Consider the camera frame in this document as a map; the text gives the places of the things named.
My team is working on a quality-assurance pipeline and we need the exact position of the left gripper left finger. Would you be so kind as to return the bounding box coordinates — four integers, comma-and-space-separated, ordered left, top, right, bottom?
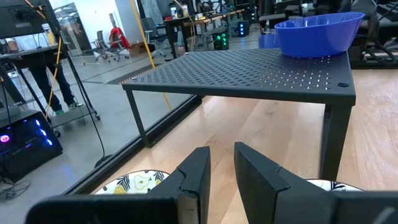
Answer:
147, 146, 213, 224

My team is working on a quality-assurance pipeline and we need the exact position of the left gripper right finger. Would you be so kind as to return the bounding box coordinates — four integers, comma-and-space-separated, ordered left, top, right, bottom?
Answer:
234, 141, 333, 224

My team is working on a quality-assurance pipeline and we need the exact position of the patterned mini bowl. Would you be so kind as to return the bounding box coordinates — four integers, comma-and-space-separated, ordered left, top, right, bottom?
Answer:
94, 169, 170, 195
306, 178, 364, 192

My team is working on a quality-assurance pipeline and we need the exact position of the blue plastic mini bowl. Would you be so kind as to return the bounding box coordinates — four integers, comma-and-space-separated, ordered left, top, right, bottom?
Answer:
274, 12, 366, 59

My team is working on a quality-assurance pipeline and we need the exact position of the computer with green lights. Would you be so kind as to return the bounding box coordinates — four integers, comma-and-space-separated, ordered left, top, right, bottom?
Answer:
212, 30, 231, 52

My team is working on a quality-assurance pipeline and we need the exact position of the cardboard box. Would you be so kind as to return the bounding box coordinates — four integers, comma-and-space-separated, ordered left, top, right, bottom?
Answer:
129, 42, 147, 58

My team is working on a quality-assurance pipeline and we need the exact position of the grey office chair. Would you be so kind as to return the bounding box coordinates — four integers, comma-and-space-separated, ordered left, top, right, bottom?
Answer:
141, 17, 167, 58
92, 30, 110, 62

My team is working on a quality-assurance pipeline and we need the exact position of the computer with blue lights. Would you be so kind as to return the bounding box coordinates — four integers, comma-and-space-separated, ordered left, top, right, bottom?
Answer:
237, 19, 251, 38

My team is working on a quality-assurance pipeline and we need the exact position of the wooden workbench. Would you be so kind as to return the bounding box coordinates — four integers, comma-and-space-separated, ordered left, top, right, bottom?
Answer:
163, 8, 247, 59

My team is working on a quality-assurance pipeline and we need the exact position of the red jacket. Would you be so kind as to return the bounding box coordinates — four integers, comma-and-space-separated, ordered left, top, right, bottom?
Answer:
109, 26, 132, 50

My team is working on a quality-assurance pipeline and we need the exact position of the computer tower with lights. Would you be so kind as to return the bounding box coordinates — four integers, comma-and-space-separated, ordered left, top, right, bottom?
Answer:
0, 110, 64, 183

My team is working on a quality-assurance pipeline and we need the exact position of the person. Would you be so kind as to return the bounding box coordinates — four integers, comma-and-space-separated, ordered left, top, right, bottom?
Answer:
0, 32, 85, 116

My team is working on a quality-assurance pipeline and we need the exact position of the black equipment cart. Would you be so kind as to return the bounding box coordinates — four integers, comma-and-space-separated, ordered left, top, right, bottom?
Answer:
0, 0, 102, 138

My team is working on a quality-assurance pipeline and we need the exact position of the yellow cable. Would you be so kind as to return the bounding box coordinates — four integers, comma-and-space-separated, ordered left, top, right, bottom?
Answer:
24, 0, 63, 123
128, 0, 173, 111

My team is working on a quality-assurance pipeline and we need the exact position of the grey cable heap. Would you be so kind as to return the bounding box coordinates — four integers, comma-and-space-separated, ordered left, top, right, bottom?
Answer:
0, 178, 31, 202

